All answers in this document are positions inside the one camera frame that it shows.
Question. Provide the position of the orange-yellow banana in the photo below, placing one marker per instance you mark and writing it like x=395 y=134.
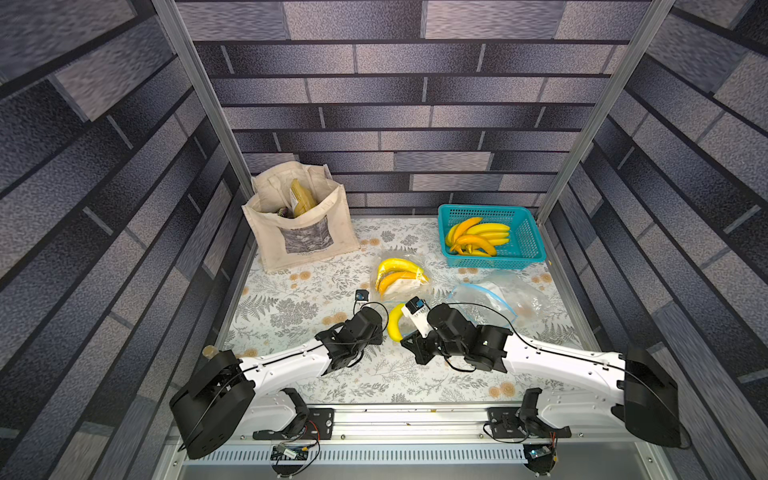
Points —
x=471 y=222
x=474 y=242

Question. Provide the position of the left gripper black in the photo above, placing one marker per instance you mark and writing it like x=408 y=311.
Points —
x=378 y=338

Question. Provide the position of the teal plastic basket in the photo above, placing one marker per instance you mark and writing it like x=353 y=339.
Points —
x=525 y=247

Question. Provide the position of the right aluminium frame post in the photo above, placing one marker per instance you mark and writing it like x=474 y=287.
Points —
x=647 y=30

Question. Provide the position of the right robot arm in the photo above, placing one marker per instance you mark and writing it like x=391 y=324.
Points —
x=630 y=389

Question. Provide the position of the yellow drink bottle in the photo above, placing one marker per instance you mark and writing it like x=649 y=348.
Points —
x=209 y=352

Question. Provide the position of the left aluminium frame post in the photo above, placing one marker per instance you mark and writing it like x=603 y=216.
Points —
x=179 y=37

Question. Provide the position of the beige canvas tote bag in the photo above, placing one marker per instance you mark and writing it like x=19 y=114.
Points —
x=286 y=242

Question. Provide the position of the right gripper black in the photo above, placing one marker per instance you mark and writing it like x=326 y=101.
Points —
x=424 y=339

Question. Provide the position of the zip-top bag of bananas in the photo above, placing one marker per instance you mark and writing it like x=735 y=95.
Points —
x=501 y=298
x=398 y=275

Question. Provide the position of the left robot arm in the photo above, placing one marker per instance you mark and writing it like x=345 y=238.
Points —
x=231 y=395

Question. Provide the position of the aluminium front rail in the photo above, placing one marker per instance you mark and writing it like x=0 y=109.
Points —
x=448 y=421

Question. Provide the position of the yellow item in tote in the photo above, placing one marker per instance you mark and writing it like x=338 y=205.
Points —
x=302 y=199

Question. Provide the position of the right circuit board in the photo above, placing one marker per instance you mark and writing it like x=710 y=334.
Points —
x=534 y=453

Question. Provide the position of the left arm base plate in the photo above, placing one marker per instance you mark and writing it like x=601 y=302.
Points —
x=316 y=423

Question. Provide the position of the circuit board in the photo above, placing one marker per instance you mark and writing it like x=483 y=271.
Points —
x=282 y=452
x=534 y=453

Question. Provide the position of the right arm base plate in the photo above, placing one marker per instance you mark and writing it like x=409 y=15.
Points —
x=507 y=424

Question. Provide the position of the aluminium frame post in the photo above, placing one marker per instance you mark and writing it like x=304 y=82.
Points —
x=179 y=37
x=647 y=30

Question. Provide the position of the left circuit board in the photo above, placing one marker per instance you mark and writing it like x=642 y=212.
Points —
x=282 y=452

